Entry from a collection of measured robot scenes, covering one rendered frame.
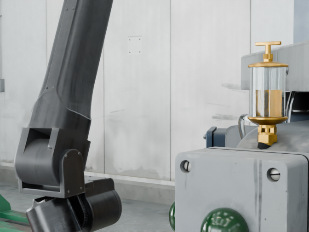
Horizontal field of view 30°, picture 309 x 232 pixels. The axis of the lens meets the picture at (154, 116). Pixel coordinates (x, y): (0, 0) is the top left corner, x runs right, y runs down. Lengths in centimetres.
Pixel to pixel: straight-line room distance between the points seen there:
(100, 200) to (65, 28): 22
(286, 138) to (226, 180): 9
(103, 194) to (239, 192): 44
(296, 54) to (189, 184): 29
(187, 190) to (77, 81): 38
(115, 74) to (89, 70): 638
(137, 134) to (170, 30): 131
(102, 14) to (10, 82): 770
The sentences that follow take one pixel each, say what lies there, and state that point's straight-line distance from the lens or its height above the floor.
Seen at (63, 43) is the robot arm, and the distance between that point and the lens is 73.
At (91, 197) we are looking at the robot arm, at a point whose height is 123.
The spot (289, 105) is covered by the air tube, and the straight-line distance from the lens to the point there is 68.
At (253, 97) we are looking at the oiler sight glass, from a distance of 41.
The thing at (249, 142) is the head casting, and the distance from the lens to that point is 43.
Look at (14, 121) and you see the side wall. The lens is 841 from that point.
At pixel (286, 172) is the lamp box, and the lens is 33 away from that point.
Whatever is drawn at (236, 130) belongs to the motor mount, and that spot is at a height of 131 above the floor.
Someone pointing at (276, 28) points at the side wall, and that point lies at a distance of 604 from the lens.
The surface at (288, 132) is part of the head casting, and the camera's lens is 43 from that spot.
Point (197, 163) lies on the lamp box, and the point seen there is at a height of 132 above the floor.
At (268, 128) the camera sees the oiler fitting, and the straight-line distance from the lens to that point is 42.
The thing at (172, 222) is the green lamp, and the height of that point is 128.
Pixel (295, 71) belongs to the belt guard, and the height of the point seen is 139.
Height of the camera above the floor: 137
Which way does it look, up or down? 3 degrees down
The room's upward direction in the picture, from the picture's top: straight up
